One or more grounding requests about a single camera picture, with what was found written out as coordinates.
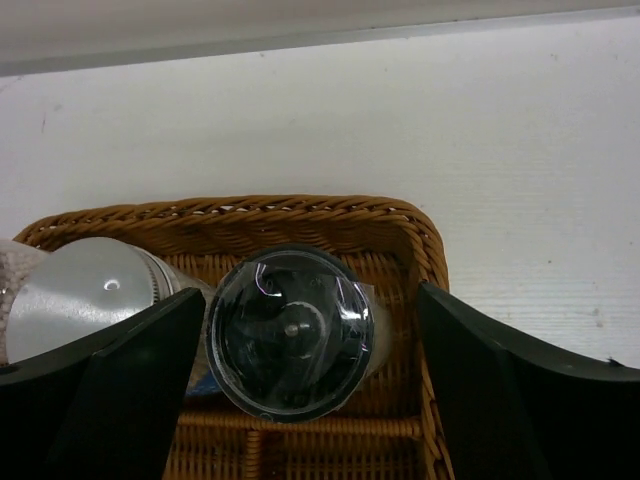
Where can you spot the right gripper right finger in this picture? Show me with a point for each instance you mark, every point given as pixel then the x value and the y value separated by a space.
pixel 516 407

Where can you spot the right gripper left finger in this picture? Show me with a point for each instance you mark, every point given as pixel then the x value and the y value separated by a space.
pixel 104 406

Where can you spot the silver lid blue label jar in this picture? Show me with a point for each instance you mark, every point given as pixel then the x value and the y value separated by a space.
pixel 17 262

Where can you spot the grey lid grinder bottle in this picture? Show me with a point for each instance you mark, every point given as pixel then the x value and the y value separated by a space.
pixel 292 333

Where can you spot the brown wicker divided tray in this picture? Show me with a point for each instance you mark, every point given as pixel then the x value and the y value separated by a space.
pixel 390 428

